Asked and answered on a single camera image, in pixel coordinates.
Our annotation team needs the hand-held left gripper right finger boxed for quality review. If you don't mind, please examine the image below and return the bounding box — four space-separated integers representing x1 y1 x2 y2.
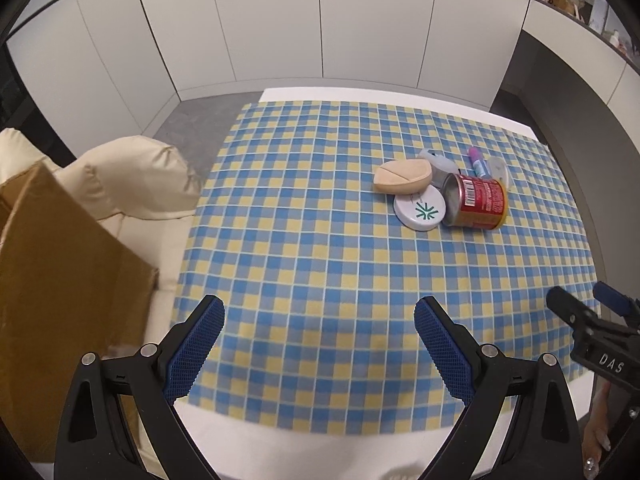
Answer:
414 296 583 480

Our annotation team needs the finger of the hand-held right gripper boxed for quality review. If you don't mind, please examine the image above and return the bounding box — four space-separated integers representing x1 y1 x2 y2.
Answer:
546 286 640 346
593 281 640 317

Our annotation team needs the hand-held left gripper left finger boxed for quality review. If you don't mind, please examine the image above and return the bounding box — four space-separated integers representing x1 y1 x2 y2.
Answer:
56 295 226 480

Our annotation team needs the red label metal can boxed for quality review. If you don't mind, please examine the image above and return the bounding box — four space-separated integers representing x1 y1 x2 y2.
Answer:
441 172 508 231

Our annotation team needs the white round compact green logo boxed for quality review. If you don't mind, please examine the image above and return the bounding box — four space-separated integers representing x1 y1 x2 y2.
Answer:
393 184 446 232

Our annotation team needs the brown cardboard box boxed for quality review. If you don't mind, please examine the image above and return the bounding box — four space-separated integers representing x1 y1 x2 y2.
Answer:
0 162 161 463

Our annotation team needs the small blue tube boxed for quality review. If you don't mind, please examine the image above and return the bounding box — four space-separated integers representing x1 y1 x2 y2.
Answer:
466 146 491 178

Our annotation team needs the beige makeup sponge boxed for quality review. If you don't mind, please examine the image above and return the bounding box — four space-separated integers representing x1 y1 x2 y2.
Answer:
374 159 435 196

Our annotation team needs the small translucent container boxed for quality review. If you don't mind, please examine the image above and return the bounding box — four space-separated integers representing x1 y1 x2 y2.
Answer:
419 148 460 188

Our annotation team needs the person's right hand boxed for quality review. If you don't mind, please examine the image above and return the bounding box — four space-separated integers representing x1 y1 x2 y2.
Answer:
581 385 615 478

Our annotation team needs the blue yellow checked tablecloth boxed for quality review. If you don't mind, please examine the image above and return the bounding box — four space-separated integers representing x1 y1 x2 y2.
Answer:
172 100 608 436

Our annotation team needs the white low table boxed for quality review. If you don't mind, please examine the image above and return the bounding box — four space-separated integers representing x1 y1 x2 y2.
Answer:
172 87 608 480

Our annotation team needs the cream padded armchair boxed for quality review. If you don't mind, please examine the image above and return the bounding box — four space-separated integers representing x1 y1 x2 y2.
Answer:
0 129 203 480

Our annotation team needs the tall white spray bottle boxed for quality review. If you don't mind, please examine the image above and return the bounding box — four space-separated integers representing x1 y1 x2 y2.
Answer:
589 0 610 31

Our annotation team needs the white wardrobe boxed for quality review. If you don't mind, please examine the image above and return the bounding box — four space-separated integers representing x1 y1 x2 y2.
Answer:
5 0 536 136

